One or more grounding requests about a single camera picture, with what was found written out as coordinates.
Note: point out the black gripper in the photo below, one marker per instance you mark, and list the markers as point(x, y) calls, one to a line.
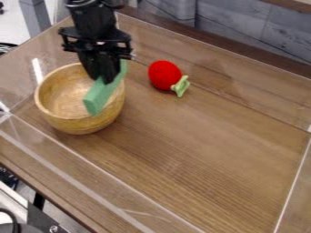
point(93, 35)

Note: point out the green rectangular block stick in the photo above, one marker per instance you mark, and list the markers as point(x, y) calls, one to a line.
point(99, 93)

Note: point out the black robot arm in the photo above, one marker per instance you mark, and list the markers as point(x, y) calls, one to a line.
point(92, 2)

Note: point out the brown wooden bowl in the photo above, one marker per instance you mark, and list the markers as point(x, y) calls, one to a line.
point(59, 100)

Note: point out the red plush strawberry toy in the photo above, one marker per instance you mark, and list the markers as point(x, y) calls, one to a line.
point(167, 78)

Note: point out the black equipment bottom left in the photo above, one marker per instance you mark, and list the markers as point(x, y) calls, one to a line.
point(37, 222)

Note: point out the clear acrylic front wall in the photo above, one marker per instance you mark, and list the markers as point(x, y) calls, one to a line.
point(95, 197)

